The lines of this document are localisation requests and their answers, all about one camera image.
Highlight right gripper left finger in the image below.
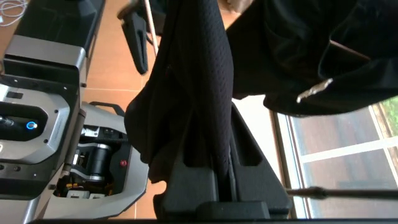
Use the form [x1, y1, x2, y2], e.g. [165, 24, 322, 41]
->
[160, 148, 219, 219]

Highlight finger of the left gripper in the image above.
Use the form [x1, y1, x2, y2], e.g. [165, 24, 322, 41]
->
[121, 11, 149, 76]

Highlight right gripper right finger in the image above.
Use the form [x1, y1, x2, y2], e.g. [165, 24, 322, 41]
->
[229, 103, 293, 219]

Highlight pink clothes hanger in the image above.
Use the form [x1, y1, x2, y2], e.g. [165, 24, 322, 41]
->
[330, 40, 371, 61]
[142, 0, 160, 57]

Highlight black garment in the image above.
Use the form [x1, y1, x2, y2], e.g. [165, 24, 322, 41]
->
[124, 0, 234, 184]

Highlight black shorts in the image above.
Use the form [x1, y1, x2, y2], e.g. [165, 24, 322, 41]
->
[225, 0, 398, 118]

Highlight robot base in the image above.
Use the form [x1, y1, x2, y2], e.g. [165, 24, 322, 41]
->
[0, 0, 150, 220]

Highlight black clothes rack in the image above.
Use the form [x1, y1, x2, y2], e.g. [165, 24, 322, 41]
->
[285, 185, 398, 200]

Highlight window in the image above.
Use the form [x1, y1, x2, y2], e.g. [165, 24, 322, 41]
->
[270, 96, 398, 219]

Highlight white cable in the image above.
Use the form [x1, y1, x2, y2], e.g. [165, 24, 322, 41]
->
[0, 0, 29, 27]

